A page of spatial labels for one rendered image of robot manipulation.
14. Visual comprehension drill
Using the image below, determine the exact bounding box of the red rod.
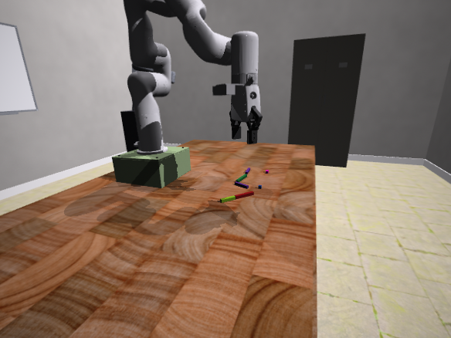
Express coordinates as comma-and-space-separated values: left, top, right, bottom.
235, 191, 254, 199

